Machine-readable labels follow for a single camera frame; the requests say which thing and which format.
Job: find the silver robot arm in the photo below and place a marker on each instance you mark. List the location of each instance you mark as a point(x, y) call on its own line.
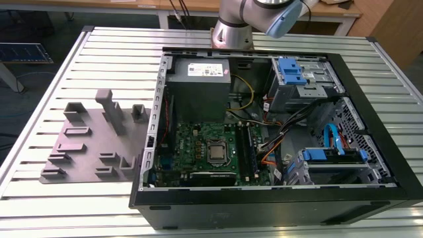
point(231, 32)

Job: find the black RAM slot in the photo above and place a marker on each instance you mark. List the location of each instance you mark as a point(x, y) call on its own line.
point(250, 148)
point(240, 148)
point(246, 148)

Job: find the grey power supply unit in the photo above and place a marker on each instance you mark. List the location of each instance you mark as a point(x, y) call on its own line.
point(198, 99)

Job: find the green motherboard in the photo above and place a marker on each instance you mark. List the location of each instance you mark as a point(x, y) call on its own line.
point(191, 138)

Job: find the silver CPU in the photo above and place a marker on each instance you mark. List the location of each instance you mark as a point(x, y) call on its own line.
point(218, 151)

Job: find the CPU socket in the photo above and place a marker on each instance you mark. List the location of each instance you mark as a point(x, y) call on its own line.
point(216, 164)

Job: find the blue board connector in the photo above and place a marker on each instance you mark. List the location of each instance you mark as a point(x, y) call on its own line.
point(166, 164)

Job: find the black graphics card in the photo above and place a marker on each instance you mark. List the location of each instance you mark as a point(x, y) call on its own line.
point(215, 178)

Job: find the grey parts rack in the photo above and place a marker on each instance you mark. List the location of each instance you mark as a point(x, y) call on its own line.
point(128, 141)

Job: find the blue drive bay latch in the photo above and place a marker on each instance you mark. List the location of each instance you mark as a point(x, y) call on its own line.
point(291, 74)

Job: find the blue disk carrier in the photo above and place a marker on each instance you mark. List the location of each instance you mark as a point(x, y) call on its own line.
point(292, 173)
point(316, 155)

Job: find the grey metal drive cage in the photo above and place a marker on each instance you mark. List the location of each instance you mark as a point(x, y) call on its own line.
point(314, 91)

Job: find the black PC case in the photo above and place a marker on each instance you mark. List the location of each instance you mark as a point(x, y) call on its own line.
point(264, 198)

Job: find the grey metal disk bay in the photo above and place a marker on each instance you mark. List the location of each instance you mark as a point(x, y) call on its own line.
point(337, 166)

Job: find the wooden desk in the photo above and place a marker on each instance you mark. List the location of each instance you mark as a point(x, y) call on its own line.
point(335, 13)

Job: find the white desk leg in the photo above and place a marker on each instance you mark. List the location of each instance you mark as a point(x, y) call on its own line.
point(14, 79)

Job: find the dark blue flat screen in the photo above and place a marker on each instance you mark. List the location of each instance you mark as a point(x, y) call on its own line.
point(23, 53)

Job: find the brown wooden cabinet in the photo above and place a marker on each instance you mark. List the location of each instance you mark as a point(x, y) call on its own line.
point(397, 24)

